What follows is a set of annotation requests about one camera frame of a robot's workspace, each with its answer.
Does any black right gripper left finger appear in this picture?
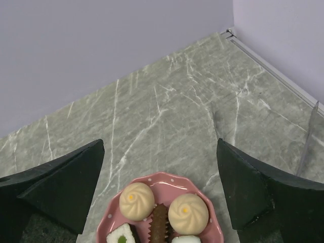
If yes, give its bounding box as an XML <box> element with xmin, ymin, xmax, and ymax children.
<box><xmin>1</xmin><ymin>139</ymin><xmax>105</xmax><ymax>242</ymax></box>

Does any aluminium table edge rail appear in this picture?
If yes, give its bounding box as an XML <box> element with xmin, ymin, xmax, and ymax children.
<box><xmin>221</xmin><ymin>29</ymin><xmax>317</xmax><ymax>108</ymax></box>

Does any white rice sushi piece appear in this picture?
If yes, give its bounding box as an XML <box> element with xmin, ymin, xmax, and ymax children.
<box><xmin>171</xmin><ymin>235</ymin><xmax>201</xmax><ymax>243</ymax></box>

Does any green sushi roll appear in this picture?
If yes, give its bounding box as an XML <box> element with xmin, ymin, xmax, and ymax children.
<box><xmin>106</xmin><ymin>223</ymin><xmax>140</xmax><ymax>243</ymax></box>

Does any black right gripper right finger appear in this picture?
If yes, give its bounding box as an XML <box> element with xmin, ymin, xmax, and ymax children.
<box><xmin>217</xmin><ymin>139</ymin><xmax>323</xmax><ymax>242</ymax></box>

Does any pink dotted plate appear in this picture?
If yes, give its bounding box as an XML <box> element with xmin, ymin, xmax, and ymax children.
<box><xmin>96</xmin><ymin>172</ymin><xmax>224</xmax><ymax>243</ymax></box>

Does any cream steamed bun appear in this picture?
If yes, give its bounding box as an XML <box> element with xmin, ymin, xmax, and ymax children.
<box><xmin>168</xmin><ymin>193</ymin><xmax>209</xmax><ymax>235</ymax></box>
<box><xmin>119</xmin><ymin>182</ymin><xmax>155</xmax><ymax>221</ymax></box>

